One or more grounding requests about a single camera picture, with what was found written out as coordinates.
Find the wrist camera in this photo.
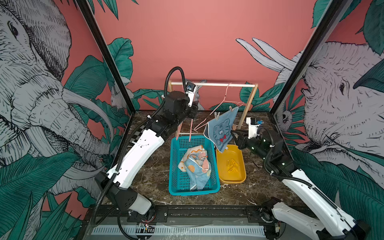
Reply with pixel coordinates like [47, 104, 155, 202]
[186, 82, 197, 107]
[246, 117, 264, 139]

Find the white orange lion towel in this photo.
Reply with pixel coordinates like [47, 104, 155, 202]
[178, 145, 208, 172]

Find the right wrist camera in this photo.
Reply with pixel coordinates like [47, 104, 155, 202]
[246, 117, 264, 139]

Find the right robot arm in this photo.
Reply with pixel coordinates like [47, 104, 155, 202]
[231, 127, 371, 240]

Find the wooden clothes rack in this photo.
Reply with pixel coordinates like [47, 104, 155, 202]
[167, 81, 258, 140]

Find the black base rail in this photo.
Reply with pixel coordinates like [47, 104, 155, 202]
[86, 204, 283, 224]

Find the checkered chess board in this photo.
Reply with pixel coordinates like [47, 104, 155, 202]
[129, 132, 141, 147]

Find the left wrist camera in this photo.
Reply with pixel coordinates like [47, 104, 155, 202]
[186, 82, 197, 107]

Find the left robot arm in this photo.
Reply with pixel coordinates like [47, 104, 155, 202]
[90, 67, 198, 228]

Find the yellow plastic tray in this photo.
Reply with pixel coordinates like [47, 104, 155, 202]
[216, 145, 247, 184]

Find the teal plastic basket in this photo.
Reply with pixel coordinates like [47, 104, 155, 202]
[169, 135, 220, 196]

